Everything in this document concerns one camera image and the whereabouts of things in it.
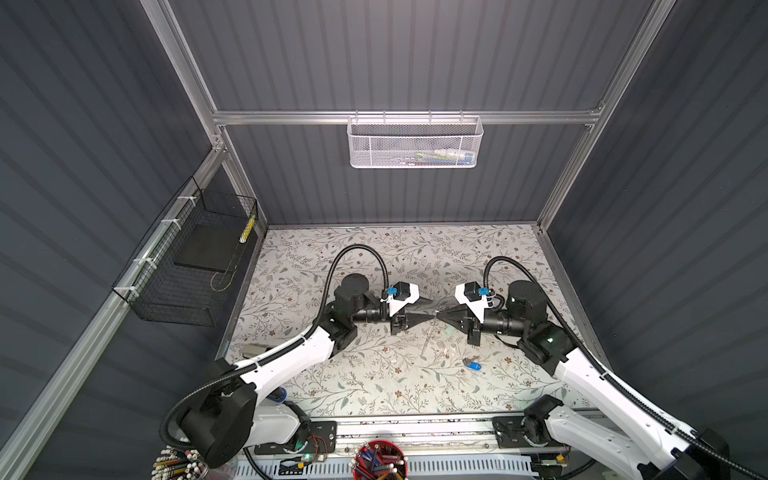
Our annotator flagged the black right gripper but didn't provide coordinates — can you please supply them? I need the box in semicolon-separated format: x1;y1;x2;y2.
436;302;526;345

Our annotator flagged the perforated metal ring plate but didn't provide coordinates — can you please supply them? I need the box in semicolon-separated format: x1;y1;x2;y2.
409;310;439;324

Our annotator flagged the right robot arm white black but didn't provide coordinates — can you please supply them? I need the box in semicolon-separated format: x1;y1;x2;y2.
436;280;731;479

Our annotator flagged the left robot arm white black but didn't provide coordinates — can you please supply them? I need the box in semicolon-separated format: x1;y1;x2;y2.
176;274;434;467

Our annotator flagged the red pencil cup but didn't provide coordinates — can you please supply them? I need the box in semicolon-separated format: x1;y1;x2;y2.
350;439;409;480

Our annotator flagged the blue black stapler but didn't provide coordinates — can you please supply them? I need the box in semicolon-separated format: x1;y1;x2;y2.
267;387;287;403

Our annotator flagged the grey black stapler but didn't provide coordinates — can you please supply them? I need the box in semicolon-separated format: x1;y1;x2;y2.
240;344;269;359

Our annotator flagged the yellow marker pen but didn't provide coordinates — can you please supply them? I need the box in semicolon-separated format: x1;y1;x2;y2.
239;215;256;244

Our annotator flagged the black foam pad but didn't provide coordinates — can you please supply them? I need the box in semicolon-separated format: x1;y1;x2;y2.
174;225;242;273

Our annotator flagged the clear pencil jar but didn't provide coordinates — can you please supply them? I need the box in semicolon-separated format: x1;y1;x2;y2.
150;446;211;480

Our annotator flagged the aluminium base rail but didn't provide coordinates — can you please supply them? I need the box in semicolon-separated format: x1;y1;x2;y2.
227;410;607;480

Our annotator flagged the white wire mesh basket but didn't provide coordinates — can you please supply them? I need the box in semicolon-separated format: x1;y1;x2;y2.
346;120;484;169

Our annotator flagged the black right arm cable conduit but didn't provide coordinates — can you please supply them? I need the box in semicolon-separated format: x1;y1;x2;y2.
483;256;768;480

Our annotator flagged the black wire basket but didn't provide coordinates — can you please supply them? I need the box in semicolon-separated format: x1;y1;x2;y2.
113;181;259;327

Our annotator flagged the horizontal aluminium frame bar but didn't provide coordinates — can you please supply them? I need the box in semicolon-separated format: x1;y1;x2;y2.
212;109;602;126

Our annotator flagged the aluminium frame corner post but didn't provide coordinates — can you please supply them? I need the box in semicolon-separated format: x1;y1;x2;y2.
140;0;268;235

